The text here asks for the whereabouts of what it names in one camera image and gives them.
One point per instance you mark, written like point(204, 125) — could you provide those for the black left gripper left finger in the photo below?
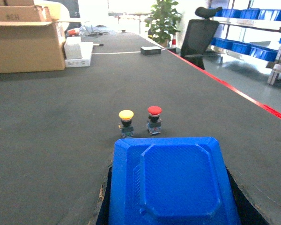
point(103, 204)

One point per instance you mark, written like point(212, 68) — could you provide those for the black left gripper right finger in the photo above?
point(247, 213)

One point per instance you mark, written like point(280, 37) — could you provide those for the yellow mushroom push button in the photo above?
point(125, 127)

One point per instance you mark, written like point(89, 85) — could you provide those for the black table mat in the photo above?
point(58, 129)

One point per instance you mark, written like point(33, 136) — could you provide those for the red mushroom push button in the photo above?
point(154, 122)

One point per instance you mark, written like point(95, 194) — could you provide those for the flat white box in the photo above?
point(86, 51)

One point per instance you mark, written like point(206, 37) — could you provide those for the black rectangular box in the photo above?
point(150, 50)

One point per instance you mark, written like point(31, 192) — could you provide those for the small white box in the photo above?
point(72, 48)

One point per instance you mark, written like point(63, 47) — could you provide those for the steel rack with blue bins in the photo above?
point(251, 32)

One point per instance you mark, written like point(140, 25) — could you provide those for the black office chair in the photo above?
point(199, 34)

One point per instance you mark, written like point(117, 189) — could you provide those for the large brown cardboard box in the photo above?
point(32, 35)

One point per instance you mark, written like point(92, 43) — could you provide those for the green potted plant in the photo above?
point(162, 21)

